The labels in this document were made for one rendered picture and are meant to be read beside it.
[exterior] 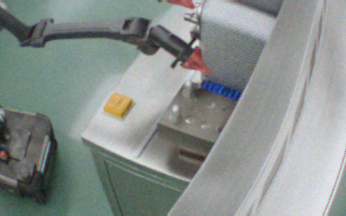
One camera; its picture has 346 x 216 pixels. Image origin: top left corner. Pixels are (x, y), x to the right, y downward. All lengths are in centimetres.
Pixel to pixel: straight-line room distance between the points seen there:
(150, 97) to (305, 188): 100
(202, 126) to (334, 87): 58
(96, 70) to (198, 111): 173
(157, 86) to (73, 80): 146
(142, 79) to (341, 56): 90
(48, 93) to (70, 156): 54
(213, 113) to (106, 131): 34
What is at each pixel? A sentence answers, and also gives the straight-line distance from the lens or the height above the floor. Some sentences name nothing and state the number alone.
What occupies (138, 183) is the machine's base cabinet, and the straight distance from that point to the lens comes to 175.
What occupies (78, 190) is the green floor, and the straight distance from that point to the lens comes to 270.
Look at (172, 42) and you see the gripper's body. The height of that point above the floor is 115.
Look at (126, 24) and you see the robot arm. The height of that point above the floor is 119.
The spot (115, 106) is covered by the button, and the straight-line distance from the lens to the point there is 175.
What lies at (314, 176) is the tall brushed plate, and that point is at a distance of 94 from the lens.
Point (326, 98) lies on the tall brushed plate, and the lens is 108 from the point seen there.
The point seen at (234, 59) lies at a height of 115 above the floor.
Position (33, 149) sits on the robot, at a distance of 262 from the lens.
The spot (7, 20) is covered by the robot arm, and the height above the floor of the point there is 132.
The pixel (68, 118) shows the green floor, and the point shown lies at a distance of 303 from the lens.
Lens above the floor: 219
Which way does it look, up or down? 47 degrees down
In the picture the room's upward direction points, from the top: 3 degrees counter-clockwise
